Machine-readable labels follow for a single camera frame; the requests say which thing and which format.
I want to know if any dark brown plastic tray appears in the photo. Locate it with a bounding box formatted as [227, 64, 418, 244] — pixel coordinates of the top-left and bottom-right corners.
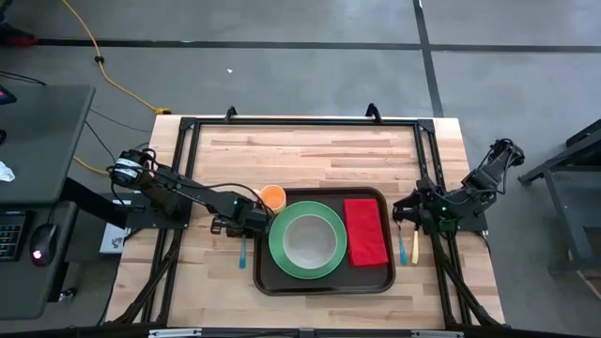
[252, 186, 396, 297]

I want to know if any long yellow extension cable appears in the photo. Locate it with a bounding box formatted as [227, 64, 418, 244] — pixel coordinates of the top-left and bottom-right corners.
[60, 0, 174, 116]

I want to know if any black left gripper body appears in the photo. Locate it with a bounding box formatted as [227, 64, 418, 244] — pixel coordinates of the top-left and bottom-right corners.
[224, 206, 272, 238]

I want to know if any person's red shoe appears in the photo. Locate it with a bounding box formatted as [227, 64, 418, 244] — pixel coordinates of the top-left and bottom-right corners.
[0, 23, 39, 47]

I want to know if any red cloth napkin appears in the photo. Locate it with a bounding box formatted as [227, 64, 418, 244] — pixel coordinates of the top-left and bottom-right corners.
[343, 198, 391, 269]

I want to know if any grey plastic bowl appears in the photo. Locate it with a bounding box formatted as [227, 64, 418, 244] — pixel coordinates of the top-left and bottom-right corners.
[283, 214, 338, 270]

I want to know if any black keyboard with blue light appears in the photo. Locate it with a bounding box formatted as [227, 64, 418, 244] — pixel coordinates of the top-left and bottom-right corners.
[0, 213, 30, 263]

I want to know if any thin black floor cable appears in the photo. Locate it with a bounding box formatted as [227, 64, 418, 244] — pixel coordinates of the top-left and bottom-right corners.
[84, 108, 152, 163]

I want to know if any green plastic plate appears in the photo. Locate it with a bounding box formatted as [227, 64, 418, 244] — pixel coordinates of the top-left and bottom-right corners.
[268, 200, 348, 281]

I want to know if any grey computer desk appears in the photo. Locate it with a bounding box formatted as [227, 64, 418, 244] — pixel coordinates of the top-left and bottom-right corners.
[0, 84, 97, 321]

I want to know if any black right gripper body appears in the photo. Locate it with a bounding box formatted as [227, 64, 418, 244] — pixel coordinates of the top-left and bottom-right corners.
[412, 180, 440, 236]

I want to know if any silver metal bracket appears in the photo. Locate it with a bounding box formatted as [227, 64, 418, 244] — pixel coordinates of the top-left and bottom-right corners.
[411, 330, 465, 338]
[148, 328, 203, 338]

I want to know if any black aluminium table frame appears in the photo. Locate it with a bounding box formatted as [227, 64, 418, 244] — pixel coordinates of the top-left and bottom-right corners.
[105, 103, 506, 330]

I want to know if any dark grey metal table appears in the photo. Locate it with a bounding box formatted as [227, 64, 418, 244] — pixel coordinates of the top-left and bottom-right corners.
[517, 117, 601, 276]

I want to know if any white printed box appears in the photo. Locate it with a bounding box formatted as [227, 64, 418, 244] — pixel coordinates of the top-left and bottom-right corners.
[100, 223, 131, 255]

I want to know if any orange plastic cup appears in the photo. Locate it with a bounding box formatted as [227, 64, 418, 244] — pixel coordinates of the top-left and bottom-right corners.
[253, 184, 287, 215]

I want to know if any spoon with teal handle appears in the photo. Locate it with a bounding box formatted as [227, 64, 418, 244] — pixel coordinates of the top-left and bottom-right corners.
[397, 223, 409, 267]

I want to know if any knife with cream handle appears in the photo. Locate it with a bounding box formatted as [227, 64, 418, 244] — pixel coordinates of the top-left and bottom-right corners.
[410, 229, 421, 266]

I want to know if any black computer mouse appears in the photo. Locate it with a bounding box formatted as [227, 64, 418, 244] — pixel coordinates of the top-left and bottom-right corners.
[29, 223, 60, 268]

